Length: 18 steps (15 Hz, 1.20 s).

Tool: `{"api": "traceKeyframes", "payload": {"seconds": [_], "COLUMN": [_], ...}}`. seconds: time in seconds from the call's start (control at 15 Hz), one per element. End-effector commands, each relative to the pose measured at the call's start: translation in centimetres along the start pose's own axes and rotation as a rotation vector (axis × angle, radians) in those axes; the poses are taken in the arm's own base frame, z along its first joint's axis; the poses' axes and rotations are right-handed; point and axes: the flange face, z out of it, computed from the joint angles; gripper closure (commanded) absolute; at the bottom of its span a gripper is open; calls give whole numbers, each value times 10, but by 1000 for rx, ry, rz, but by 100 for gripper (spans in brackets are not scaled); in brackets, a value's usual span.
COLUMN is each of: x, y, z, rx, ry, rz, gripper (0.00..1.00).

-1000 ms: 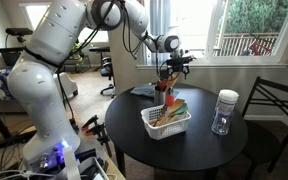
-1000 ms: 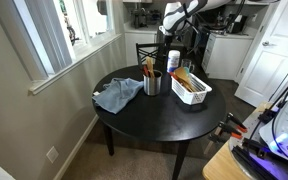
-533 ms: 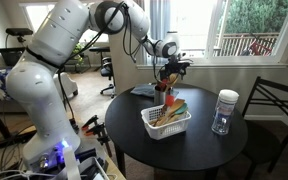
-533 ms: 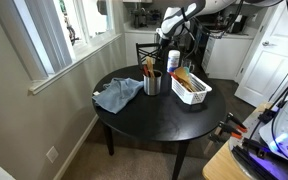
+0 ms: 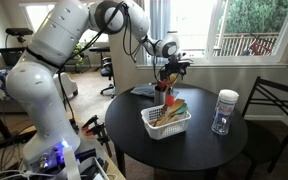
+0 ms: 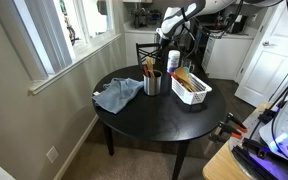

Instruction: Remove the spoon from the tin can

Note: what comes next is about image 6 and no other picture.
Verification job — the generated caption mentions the black round table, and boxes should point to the black round table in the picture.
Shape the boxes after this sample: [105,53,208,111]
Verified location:
[91,64,227,180]

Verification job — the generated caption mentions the red handled utensil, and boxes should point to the red handled utensil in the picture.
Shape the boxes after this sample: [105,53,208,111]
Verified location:
[141,64,150,78]

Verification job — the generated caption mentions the blue cloth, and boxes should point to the blue cloth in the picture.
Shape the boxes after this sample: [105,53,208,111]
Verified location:
[92,77,144,115]

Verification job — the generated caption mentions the grey vertical blinds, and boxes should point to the grey vertical blinds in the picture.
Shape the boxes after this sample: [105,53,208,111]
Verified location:
[23,0,74,76]

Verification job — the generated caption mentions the wide wooden spatula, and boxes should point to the wide wooden spatula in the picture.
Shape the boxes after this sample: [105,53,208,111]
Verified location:
[173,66,197,93]

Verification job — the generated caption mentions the long wooden spoon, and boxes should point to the long wooden spoon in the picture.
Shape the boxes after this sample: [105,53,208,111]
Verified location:
[145,56,156,79]

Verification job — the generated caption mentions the white wipes canister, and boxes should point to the white wipes canister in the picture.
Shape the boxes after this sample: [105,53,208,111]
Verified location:
[166,49,181,74]

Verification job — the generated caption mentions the white panel door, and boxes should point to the white panel door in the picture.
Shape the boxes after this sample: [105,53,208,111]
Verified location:
[234,0,288,108]

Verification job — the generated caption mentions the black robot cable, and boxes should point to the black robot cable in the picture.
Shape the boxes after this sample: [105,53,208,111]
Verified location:
[250,49,288,158]

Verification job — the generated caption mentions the clear glass mug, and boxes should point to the clear glass mug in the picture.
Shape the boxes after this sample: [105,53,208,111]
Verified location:
[181,58,196,74]

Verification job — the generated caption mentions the steel tin can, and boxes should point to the steel tin can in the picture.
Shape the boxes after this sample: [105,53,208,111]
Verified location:
[142,69,163,97]

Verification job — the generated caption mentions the white framed window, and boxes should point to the white framed window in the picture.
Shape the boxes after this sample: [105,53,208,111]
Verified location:
[12,0,122,97]

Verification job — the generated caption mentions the red silicone spatula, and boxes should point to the red silicone spatula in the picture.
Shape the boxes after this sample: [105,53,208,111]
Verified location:
[168,71,180,81]

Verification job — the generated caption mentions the white wall outlet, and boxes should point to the white wall outlet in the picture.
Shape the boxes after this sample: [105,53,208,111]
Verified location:
[45,145,60,164]

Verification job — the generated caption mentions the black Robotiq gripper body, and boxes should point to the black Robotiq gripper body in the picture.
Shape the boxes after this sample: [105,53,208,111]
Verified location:
[159,35,172,51]

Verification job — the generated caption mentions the black metal chair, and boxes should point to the black metal chair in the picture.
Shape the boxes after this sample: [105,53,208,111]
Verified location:
[135,41,168,73]

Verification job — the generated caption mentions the dark kitchen appliance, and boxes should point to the dark kitchen appliance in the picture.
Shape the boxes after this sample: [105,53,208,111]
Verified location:
[132,7,148,29]

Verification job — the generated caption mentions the white plastic basket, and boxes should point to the white plastic basket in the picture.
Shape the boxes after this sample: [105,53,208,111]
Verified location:
[170,73,213,106]

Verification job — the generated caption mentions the white kitchen cabinet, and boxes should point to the white kitchen cabinet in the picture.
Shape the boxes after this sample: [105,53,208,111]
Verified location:
[123,23,162,67]

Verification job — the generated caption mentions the white drawer cabinet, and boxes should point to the white drawer cabinet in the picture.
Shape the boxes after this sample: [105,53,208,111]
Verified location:
[201,33,255,81]

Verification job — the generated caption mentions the black coffee machine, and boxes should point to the black coffee machine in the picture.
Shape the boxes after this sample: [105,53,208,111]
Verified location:
[228,13,248,34]

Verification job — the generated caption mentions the grey metal base plate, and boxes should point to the grey metal base plate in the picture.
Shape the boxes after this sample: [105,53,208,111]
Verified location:
[228,109,288,180]

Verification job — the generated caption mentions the black orange clamp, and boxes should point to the black orange clamp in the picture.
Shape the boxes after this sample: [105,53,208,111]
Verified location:
[208,121,243,144]
[225,112,248,134]

